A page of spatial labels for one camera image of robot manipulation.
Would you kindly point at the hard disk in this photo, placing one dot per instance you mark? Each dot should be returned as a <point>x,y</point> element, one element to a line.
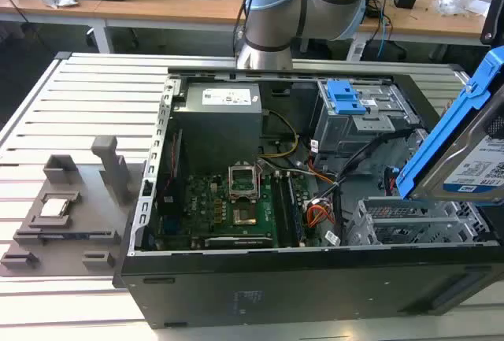
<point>449,128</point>

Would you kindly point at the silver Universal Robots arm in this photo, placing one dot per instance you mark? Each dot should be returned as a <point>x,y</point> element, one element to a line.
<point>271,22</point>

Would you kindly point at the metal disk bay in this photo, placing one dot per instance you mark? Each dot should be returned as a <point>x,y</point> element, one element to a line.
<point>393,224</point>

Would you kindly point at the black RAM slot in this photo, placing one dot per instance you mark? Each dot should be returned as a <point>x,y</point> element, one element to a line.
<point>280,211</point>

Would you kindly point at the clear plastic bag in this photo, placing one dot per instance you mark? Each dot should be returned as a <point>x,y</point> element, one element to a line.
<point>458,2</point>

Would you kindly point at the blue drive latch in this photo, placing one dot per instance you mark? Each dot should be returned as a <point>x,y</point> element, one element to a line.
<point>346,98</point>

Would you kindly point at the metal drive cage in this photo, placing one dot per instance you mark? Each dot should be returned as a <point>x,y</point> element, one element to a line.
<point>354,132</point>

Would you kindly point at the installed RAM stick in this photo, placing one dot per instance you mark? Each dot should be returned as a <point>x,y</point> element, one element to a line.
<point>296,215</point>

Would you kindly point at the grey power supply unit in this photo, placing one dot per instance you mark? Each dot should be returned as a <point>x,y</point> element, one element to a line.
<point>216,132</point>

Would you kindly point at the CPU socket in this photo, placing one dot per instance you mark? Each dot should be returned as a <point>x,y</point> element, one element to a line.
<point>244,216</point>

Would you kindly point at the wooden desk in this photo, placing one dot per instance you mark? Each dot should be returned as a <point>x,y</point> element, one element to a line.
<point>157,6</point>

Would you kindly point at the black graphics card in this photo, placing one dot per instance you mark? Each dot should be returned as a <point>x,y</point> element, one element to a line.
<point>236,242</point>

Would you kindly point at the green motherboard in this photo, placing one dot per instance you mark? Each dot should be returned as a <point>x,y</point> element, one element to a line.
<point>204,207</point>

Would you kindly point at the black open PC case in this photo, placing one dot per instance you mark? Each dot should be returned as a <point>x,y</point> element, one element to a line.
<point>275,290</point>

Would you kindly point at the dark RAM stick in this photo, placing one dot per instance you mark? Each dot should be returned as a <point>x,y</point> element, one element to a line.
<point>78,235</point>

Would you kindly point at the silver CPU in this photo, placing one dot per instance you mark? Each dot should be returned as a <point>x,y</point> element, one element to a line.
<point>54,208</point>

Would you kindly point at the grey parts rack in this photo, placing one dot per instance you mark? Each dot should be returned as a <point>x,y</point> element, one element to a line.
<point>71,254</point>

